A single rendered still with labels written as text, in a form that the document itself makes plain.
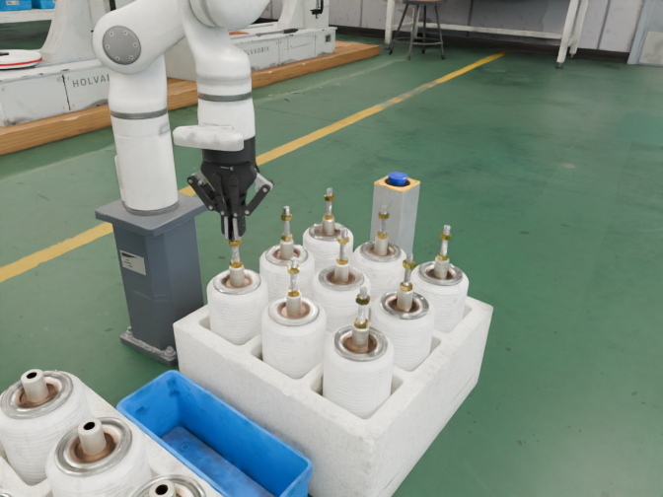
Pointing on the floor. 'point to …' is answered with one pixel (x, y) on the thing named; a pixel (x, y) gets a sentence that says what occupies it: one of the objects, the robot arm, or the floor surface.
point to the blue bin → (216, 440)
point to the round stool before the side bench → (423, 27)
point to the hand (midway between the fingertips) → (233, 226)
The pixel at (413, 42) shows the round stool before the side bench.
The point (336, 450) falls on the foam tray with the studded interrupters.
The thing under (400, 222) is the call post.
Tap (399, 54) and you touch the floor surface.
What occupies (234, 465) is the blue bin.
